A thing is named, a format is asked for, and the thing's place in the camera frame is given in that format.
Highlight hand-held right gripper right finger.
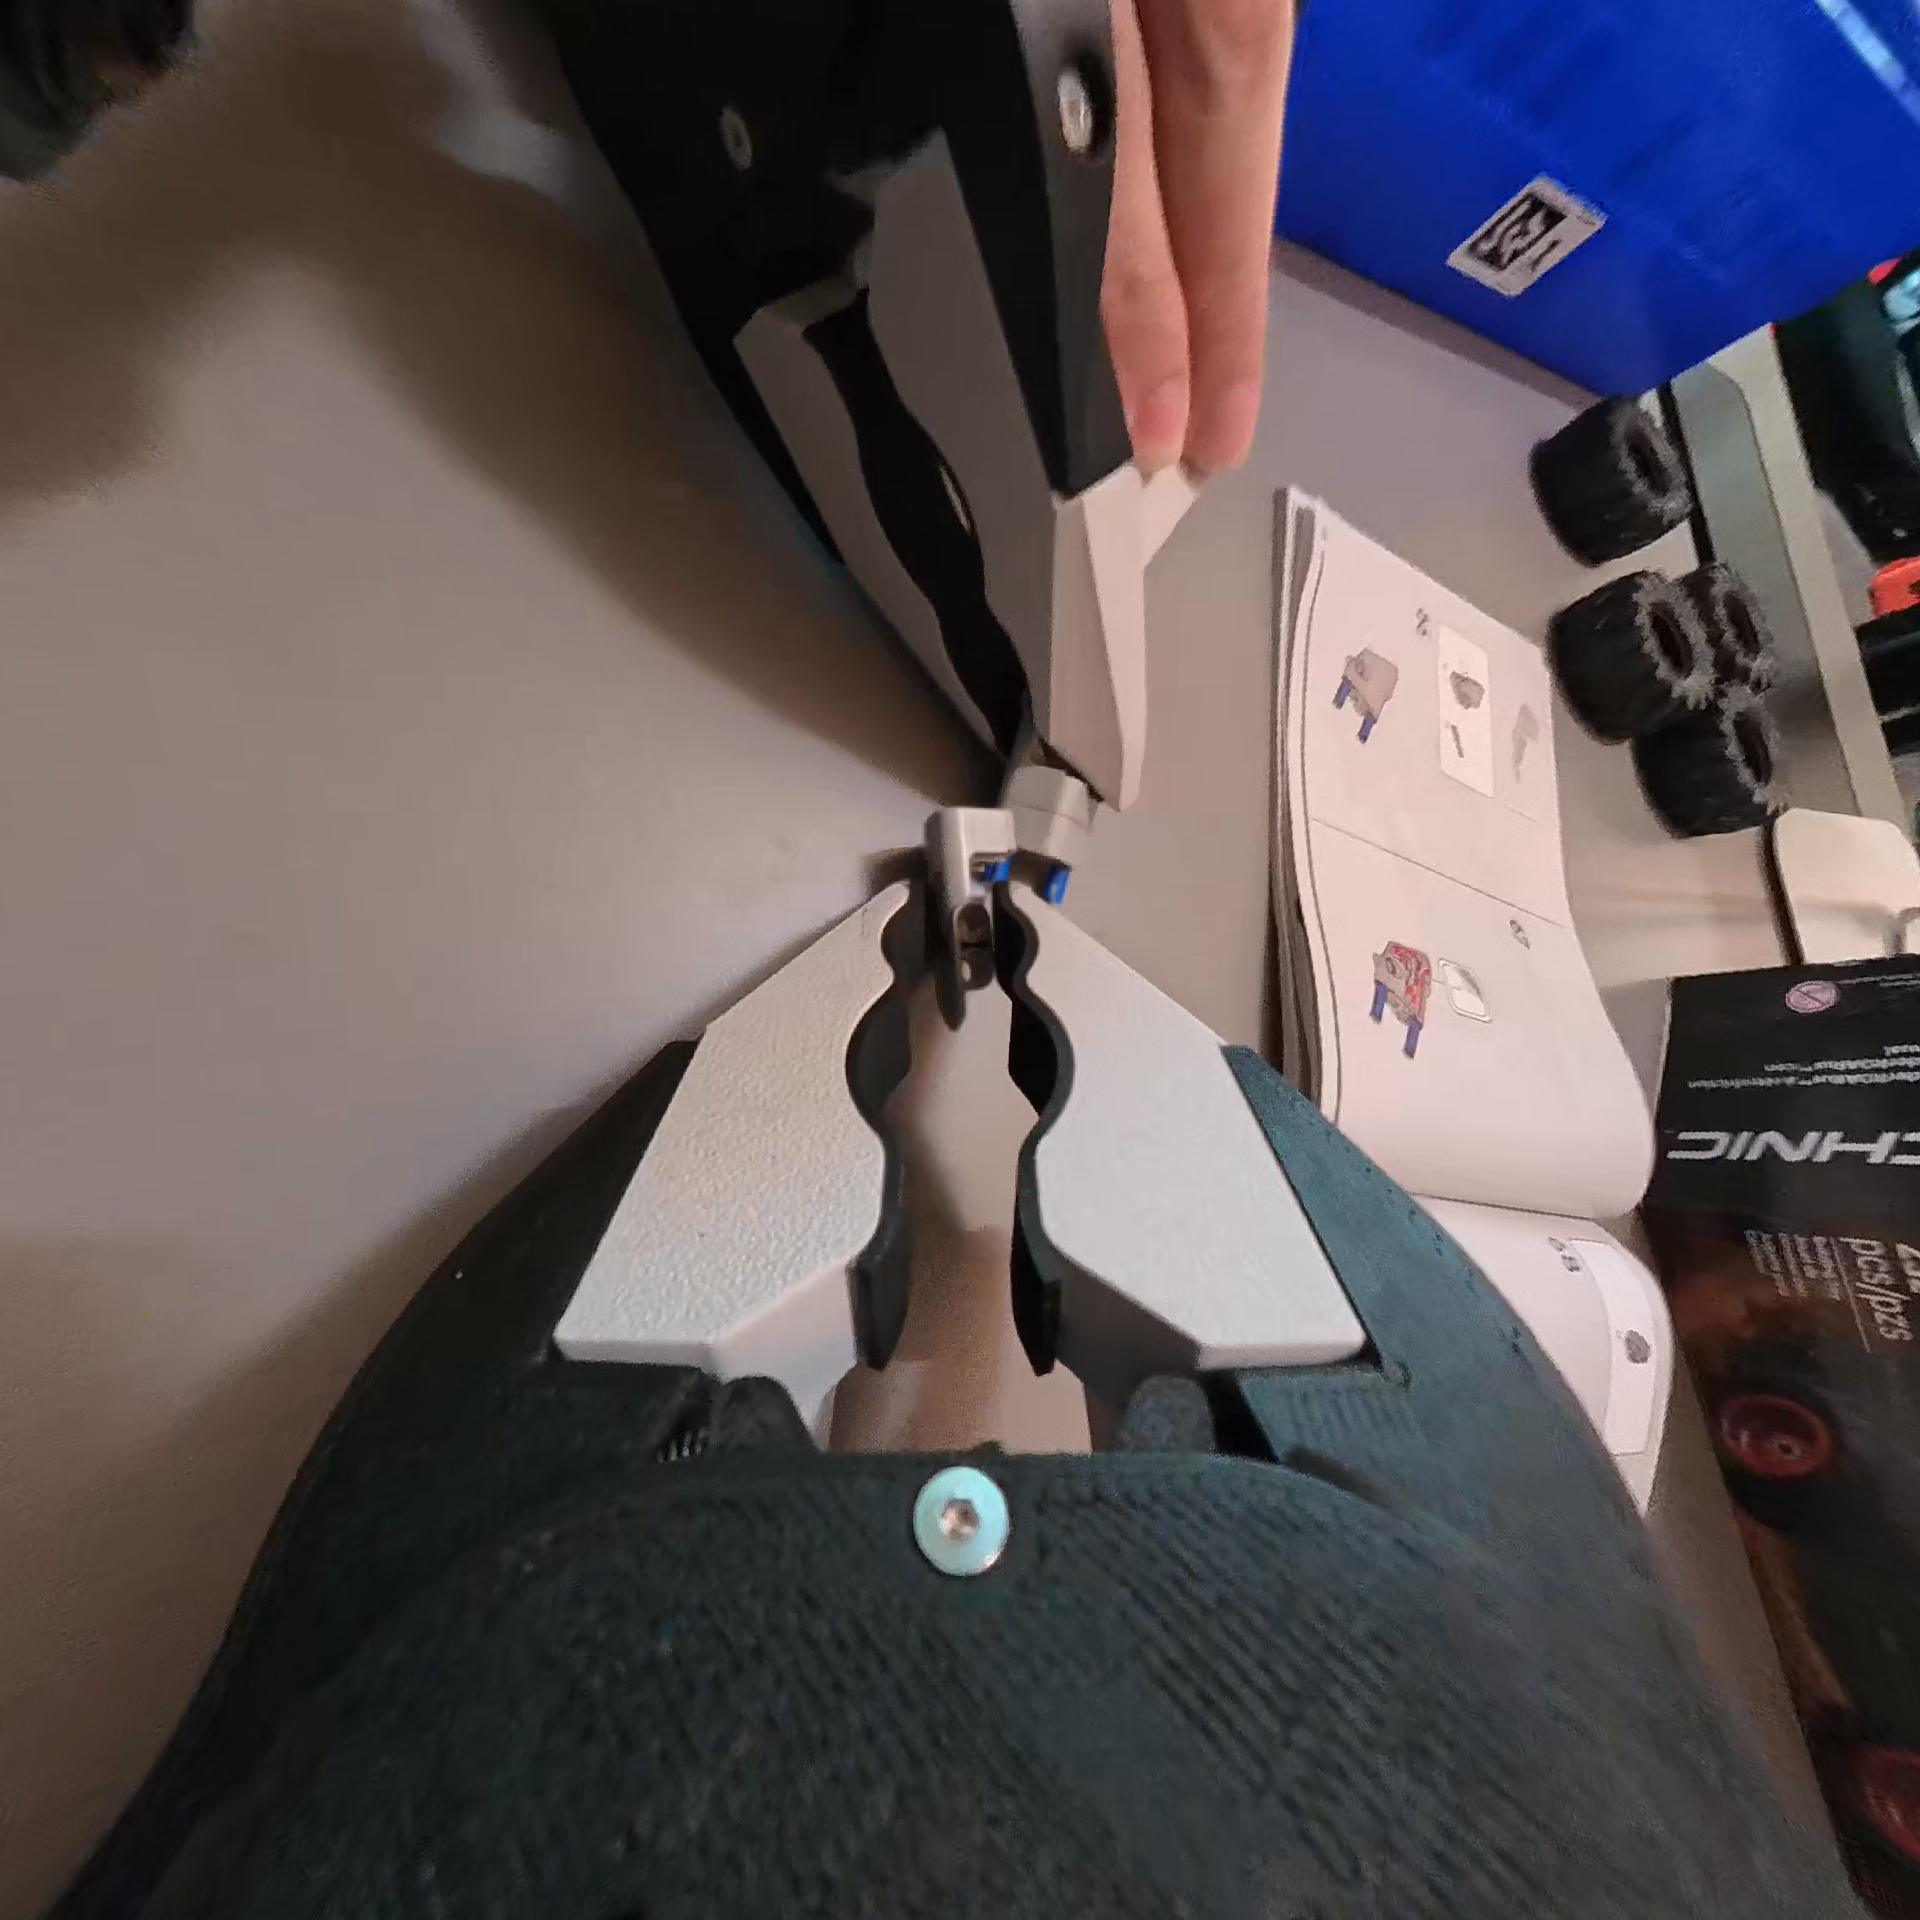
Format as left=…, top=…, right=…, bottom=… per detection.
left=989, top=885, right=1370, bottom=1449

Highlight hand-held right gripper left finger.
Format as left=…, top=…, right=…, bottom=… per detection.
left=550, top=881, right=922, bottom=1449

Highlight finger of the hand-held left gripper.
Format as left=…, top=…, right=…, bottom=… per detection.
left=731, top=127, right=1041, bottom=767
left=1048, top=457, right=1197, bottom=815

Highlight light grey toy beam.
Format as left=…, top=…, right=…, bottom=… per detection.
left=1001, top=766, right=1105, bottom=860

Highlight grey toy connector blue pins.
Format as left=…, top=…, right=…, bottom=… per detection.
left=929, top=807, right=1077, bottom=1032

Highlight person's left hand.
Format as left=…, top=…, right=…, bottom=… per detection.
left=1099, top=0, right=1301, bottom=476

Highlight open instruction booklet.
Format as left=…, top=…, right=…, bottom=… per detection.
left=1268, top=481, right=1677, bottom=1519

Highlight black toy wheel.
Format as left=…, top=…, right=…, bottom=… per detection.
left=1528, top=396, right=1700, bottom=566
left=1683, top=559, right=1782, bottom=695
left=1546, top=568, right=1713, bottom=744
left=1630, top=691, right=1790, bottom=840

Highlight black toy box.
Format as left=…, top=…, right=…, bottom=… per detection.
left=1638, top=950, right=1920, bottom=1920

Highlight black toy tyres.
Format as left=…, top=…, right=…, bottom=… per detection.
left=1659, top=357, right=1901, bottom=819

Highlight blue plastic bin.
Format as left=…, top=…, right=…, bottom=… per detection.
left=1272, top=0, right=1920, bottom=397

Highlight white flat object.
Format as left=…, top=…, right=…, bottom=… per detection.
left=1768, top=807, right=1920, bottom=964

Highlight black toy vehicle chassis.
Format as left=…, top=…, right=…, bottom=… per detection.
left=1813, top=252, right=1920, bottom=723

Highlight black round object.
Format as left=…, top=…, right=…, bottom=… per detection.
left=0, top=0, right=201, bottom=184

